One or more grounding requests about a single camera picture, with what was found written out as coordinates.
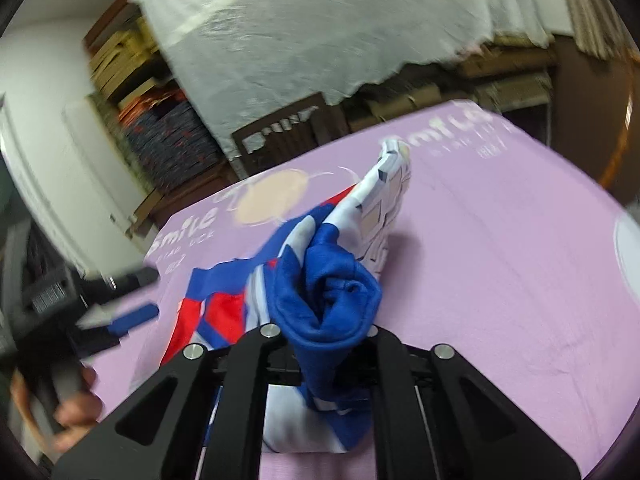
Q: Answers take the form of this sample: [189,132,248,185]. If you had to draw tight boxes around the pile of cardboard boxes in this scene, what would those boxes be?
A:
[344,42,557,132]

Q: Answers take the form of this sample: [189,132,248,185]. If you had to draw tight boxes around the stack of patterned boxes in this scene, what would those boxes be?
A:
[119,91,225,195]

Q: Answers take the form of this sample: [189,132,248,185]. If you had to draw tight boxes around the blue and white jacket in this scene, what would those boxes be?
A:
[159,139,415,457]

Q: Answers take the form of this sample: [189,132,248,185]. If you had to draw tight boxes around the brown wooden table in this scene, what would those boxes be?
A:
[549,35,640,192]

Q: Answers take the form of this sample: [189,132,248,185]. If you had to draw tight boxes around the brown wooden cabinet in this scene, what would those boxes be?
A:
[126,164,242,240]

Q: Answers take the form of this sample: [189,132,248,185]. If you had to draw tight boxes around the beige striped curtain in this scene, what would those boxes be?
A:
[552,0,640,59]

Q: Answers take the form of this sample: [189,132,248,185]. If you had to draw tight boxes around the white door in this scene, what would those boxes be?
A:
[0,94,157,282]

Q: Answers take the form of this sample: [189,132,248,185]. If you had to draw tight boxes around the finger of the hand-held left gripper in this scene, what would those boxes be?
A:
[86,267,162,295]
[77,302,162,339]

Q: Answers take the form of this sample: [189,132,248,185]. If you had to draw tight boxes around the person's left hand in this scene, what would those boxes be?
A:
[9,364,105,455]

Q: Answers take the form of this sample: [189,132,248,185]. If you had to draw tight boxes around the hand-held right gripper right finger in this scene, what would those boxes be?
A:
[361,325,583,480]

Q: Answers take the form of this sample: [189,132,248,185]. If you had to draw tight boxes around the stack of brown flat boxes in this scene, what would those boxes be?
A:
[84,2,177,112]

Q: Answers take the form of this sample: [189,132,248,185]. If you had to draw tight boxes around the white lace cloth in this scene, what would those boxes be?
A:
[128,0,552,107]

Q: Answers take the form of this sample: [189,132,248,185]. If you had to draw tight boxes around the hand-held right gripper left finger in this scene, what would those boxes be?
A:
[50,324,302,480]

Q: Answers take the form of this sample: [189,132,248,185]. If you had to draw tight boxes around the dark wooden chair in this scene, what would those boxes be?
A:
[230,92,352,180]

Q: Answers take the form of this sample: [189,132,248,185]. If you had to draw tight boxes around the pink printed blanket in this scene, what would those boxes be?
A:
[82,99,640,480]

